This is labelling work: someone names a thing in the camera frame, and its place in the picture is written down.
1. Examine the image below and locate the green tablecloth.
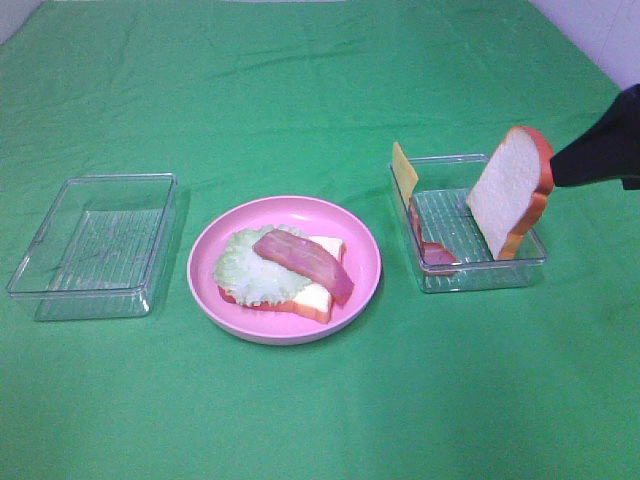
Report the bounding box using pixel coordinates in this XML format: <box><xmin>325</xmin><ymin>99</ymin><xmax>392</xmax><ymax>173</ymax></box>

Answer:
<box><xmin>1</xmin><ymin>1</ymin><xmax>639</xmax><ymax>479</ymax></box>

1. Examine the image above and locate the green lettuce leaf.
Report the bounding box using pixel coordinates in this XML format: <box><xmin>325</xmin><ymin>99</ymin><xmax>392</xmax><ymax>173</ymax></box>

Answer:
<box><xmin>213</xmin><ymin>224</ymin><xmax>312</xmax><ymax>306</ymax></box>

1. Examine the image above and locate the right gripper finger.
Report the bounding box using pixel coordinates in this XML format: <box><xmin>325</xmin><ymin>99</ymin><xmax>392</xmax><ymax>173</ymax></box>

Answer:
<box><xmin>550</xmin><ymin>84</ymin><xmax>639</xmax><ymax>190</ymax></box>

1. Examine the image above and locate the yellow cheese slice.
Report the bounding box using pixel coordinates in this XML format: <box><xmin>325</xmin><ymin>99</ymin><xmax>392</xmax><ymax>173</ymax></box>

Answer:
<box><xmin>392</xmin><ymin>142</ymin><xmax>419</xmax><ymax>205</ymax></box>

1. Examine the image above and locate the right clear plastic container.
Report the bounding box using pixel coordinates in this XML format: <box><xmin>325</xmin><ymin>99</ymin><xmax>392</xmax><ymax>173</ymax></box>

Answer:
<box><xmin>391</xmin><ymin>153</ymin><xmax>547</xmax><ymax>293</ymax></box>

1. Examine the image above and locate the bacon strip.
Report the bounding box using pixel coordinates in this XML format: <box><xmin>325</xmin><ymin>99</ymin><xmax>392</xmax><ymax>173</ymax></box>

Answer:
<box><xmin>409</xmin><ymin>197</ymin><xmax>458</xmax><ymax>265</ymax></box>
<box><xmin>253</xmin><ymin>229</ymin><xmax>354</xmax><ymax>305</ymax></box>

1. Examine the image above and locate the clear plastic container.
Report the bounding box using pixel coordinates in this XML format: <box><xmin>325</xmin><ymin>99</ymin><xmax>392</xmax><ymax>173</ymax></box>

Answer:
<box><xmin>7</xmin><ymin>173</ymin><xmax>178</xmax><ymax>321</ymax></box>
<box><xmin>391</xmin><ymin>153</ymin><xmax>547</xmax><ymax>293</ymax></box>

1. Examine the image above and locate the pink round plate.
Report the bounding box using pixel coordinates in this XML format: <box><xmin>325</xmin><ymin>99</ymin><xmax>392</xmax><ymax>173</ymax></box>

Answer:
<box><xmin>187</xmin><ymin>196</ymin><xmax>382</xmax><ymax>345</ymax></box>

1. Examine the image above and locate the left clear plastic container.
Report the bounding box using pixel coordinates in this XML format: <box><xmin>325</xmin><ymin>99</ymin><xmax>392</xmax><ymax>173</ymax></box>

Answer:
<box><xmin>7</xmin><ymin>173</ymin><xmax>178</xmax><ymax>321</ymax></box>

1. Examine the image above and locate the bread slice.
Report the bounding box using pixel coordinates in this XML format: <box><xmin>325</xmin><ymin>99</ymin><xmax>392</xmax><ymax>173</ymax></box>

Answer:
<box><xmin>466</xmin><ymin>126</ymin><xmax>554</xmax><ymax>260</ymax></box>
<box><xmin>217</xmin><ymin>234</ymin><xmax>348</xmax><ymax>325</ymax></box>

